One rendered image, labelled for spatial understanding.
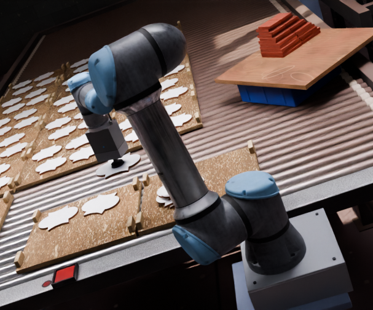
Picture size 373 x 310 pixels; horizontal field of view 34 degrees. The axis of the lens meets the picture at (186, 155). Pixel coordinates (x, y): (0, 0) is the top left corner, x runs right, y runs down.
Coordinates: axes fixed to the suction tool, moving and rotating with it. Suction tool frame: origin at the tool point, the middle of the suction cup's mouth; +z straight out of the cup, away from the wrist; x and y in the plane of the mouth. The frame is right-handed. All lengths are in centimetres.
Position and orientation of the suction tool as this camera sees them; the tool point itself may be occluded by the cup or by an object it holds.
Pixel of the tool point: (119, 167)
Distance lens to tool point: 189.1
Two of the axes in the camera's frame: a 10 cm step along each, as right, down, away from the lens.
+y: -9.0, 1.6, 4.0
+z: 3.3, 8.5, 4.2
